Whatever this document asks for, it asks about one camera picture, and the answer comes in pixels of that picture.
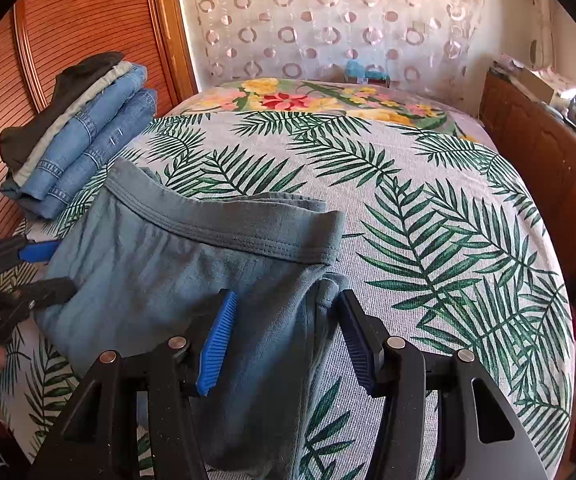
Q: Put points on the circle pattern curtain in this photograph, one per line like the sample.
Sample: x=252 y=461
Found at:
x=328 y=15

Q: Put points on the floral bed sheet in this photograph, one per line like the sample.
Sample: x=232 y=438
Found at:
x=288 y=97

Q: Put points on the wooden side cabinet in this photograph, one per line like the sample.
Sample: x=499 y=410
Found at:
x=543 y=150

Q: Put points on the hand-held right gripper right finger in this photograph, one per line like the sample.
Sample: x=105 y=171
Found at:
x=355 y=350

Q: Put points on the wooden headboard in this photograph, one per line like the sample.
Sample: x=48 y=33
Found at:
x=78 y=15

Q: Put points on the blue-grey pants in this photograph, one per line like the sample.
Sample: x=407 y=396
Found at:
x=168 y=270

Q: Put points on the leaf print blanket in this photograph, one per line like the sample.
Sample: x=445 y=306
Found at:
x=443 y=260

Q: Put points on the small blue plastic object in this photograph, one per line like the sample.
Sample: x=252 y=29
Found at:
x=363 y=71

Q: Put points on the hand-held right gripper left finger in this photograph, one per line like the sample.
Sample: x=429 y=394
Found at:
x=216 y=345

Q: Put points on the cardboard box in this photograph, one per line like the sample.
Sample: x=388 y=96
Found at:
x=548 y=85

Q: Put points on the folded blue jeans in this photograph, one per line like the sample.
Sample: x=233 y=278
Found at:
x=93 y=120
x=118 y=135

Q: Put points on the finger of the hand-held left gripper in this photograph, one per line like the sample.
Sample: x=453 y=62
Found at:
x=55 y=291
x=38 y=251

